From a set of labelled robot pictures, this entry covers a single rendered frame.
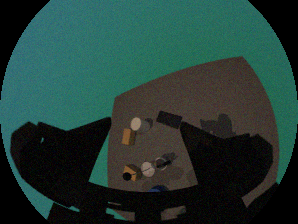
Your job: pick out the beige cylinder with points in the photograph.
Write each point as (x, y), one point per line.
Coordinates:
(140, 125)

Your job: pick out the orange-brown box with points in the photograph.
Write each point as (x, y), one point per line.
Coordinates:
(132, 170)
(128, 136)

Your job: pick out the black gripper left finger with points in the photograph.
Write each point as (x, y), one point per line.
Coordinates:
(80, 145)

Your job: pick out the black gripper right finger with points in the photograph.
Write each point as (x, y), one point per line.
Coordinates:
(207, 152)

